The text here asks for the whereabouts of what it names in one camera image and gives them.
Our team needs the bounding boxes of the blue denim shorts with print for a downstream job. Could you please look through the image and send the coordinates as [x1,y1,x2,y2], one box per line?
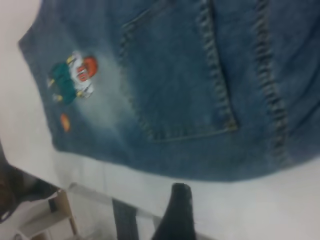
[17,0,320,186]

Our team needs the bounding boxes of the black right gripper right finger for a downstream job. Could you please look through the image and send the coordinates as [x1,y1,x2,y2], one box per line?
[182,184,199,240]

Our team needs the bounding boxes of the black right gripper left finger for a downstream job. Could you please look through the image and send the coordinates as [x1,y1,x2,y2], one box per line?
[151,183,185,240]

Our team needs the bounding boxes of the dark brown bulky object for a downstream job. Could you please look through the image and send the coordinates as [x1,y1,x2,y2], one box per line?
[0,139,18,224]

